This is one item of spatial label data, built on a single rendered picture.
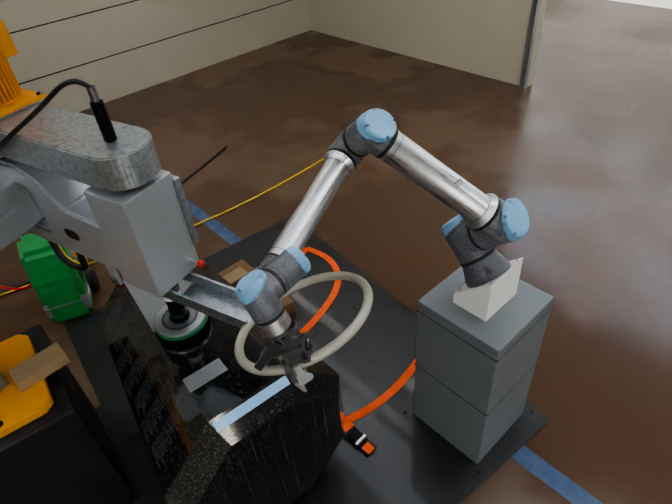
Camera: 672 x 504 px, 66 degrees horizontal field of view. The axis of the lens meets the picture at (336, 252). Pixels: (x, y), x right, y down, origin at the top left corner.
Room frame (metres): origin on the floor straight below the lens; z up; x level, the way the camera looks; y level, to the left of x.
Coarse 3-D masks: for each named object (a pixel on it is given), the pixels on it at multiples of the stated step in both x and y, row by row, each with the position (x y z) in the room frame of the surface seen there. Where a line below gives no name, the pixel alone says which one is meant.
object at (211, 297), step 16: (192, 272) 1.53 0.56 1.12; (192, 288) 1.48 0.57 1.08; (208, 288) 1.47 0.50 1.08; (224, 288) 1.42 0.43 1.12; (192, 304) 1.37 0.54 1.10; (208, 304) 1.38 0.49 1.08; (224, 304) 1.37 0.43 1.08; (240, 304) 1.36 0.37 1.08; (224, 320) 1.28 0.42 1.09; (240, 320) 1.24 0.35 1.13
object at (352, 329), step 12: (312, 276) 1.39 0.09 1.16; (324, 276) 1.37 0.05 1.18; (336, 276) 1.34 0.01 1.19; (348, 276) 1.30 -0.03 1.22; (360, 276) 1.27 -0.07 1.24; (300, 288) 1.37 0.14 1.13; (372, 300) 1.13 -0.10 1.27; (360, 312) 1.07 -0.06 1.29; (252, 324) 1.24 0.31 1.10; (360, 324) 1.03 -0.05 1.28; (240, 336) 1.17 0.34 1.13; (348, 336) 0.99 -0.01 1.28; (240, 348) 1.10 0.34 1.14; (324, 348) 0.96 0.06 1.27; (336, 348) 0.96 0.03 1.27; (240, 360) 1.03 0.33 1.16; (312, 360) 0.93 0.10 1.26; (252, 372) 0.97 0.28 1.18; (264, 372) 0.95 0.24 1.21; (276, 372) 0.93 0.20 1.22
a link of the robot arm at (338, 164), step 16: (336, 144) 1.57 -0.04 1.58; (336, 160) 1.52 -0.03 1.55; (352, 160) 1.53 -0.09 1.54; (320, 176) 1.46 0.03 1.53; (336, 176) 1.47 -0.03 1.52; (320, 192) 1.40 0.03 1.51; (304, 208) 1.34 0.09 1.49; (320, 208) 1.36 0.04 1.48; (288, 224) 1.30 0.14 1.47; (304, 224) 1.29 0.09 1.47; (288, 240) 1.23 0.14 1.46; (304, 240) 1.26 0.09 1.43; (272, 256) 1.18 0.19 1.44
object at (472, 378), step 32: (448, 288) 1.57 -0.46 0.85; (448, 320) 1.40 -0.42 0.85; (480, 320) 1.38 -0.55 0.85; (512, 320) 1.36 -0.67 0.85; (544, 320) 1.43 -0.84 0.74; (416, 352) 1.52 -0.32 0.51; (448, 352) 1.38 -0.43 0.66; (480, 352) 1.27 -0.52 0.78; (512, 352) 1.28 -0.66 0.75; (416, 384) 1.51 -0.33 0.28; (448, 384) 1.37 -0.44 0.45; (480, 384) 1.25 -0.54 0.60; (512, 384) 1.33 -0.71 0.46; (448, 416) 1.36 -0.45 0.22; (480, 416) 1.23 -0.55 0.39; (512, 416) 1.38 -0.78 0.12; (480, 448) 1.22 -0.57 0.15
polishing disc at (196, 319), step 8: (160, 312) 1.56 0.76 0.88; (168, 312) 1.56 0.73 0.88; (192, 312) 1.55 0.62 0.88; (200, 312) 1.54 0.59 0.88; (160, 320) 1.52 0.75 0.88; (168, 320) 1.51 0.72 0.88; (192, 320) 1.50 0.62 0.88; (200, 320) 1.49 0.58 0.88; (160, 328) 1.47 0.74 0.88; (168, 328) 1.47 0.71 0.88; (176, 328) 1.46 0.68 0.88; (184, 328) 1.46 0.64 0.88; (192, 328) 1.45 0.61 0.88; (168, 336) 1.43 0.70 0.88; (176, 336) 1.42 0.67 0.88
